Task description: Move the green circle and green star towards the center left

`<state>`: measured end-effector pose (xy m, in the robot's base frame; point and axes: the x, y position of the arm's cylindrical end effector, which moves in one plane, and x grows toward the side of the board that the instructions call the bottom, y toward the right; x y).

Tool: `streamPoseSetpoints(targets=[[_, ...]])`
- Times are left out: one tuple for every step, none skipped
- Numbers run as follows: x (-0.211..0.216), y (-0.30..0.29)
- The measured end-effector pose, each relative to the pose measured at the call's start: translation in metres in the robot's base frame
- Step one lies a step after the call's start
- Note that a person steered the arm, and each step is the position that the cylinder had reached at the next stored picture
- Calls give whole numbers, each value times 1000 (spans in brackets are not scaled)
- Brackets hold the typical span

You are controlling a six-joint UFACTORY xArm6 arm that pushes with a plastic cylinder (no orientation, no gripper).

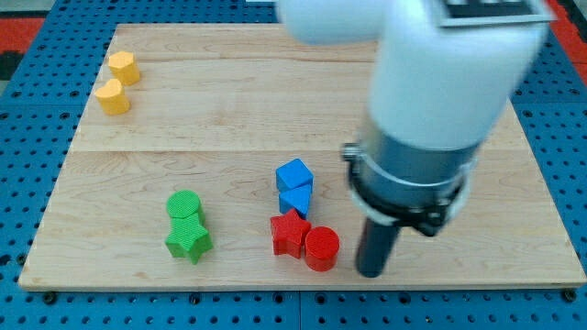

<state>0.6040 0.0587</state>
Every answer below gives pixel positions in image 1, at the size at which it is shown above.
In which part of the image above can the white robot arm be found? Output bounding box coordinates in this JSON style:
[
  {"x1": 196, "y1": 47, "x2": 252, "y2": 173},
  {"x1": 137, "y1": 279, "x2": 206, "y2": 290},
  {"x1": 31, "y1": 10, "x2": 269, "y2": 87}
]
[{"x1": 277, "y1": 0, "x2": 553, "y2": 236}]

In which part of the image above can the red star block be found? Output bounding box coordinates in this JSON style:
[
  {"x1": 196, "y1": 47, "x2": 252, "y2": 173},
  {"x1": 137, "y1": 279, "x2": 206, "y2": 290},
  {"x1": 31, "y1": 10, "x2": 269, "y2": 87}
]
[{"x1": 270, "y1": 208, "x2": 312, "y2": 259}]

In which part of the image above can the red circle block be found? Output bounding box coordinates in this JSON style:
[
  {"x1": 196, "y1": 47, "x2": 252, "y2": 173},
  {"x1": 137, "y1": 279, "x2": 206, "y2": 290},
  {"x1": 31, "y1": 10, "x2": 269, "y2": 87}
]
[{"x1": 305, "y1": 226, "x2": 340, "y2": 272}]

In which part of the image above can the green circle block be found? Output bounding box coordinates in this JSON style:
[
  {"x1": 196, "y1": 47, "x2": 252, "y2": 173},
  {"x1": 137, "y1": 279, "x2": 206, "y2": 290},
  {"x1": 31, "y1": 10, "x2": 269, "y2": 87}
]
[{"x1": 166, "y1": 190, "x2": 205, "y2": 226}]

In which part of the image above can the green star block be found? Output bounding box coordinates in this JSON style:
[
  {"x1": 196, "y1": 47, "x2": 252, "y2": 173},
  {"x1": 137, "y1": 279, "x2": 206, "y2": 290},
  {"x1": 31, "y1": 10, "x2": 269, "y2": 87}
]
[{"x1": 165, "y1": 214, "x2": 214, "y2": 265}]

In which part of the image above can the blue cube block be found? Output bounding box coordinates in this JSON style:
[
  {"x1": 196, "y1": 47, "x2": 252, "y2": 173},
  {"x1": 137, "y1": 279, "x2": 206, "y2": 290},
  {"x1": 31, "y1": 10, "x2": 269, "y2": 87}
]
[{"x1": 275, "y1": 159, "x2": 314, "y2": 192}]

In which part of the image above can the blue triangle block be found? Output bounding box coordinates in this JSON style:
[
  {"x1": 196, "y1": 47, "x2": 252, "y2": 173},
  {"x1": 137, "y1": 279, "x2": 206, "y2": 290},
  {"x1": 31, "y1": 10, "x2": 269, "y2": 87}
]
[{"x1": 279, "y1": 184, "x2": 312, "y2": 219}]

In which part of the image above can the wooden board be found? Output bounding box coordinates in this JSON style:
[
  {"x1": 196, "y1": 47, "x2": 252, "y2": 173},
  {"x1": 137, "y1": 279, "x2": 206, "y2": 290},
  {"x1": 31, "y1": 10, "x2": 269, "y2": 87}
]
[{"x1": 18, "y1": 24, "x2": 586, "y2": 292}]

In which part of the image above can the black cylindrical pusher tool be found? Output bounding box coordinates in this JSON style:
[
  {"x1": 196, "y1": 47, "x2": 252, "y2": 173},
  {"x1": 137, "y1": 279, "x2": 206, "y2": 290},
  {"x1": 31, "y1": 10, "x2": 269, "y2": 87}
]
[{"x1": 355, "y1": 218, "x2": 401, "y2": 278}]

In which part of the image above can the yellow heart block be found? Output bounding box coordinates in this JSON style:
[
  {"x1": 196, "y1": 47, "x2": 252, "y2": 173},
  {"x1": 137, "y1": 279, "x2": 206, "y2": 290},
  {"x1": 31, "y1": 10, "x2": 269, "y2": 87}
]
[{"x1": 94, "y1": 79, "x2": 130, "y2": 116}]

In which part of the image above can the yellow hexagon block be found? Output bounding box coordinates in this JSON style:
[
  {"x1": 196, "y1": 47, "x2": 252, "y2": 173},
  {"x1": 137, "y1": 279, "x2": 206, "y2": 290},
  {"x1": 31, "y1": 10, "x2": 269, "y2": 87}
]
[{"x1": 108, "y1": 51, "x2": 140, "y2": 86}]

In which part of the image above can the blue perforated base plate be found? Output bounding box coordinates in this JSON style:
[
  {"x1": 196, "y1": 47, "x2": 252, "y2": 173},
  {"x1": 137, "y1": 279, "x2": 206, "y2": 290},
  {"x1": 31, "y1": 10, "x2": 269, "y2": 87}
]
[{"x1": 1, "y1": 0, "x2": 586, "y2": 329}]

